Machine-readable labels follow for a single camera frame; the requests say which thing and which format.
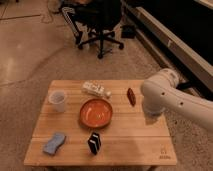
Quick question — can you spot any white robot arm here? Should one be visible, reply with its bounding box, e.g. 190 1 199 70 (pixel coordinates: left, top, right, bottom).
141 68 213 133

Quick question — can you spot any dark red oblong object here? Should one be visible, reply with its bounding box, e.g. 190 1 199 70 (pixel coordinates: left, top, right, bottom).
127 88 136 106

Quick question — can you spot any orange round plate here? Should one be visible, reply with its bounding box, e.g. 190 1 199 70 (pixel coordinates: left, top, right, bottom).
79 99 113 128

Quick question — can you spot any wooden table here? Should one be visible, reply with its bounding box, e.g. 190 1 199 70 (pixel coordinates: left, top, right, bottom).
24 80 177 166

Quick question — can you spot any clear plastic cup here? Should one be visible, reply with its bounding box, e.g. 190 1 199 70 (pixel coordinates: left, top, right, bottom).
48 90 67 113

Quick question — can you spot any black box on floor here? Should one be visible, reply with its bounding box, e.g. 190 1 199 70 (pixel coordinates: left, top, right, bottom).
121 25 136 39

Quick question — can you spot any black office chair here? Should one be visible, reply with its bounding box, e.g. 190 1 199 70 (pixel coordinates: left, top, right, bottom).
60 0 124 59

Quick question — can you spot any blue sponge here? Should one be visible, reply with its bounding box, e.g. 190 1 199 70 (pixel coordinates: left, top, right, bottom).
43 132 66 155

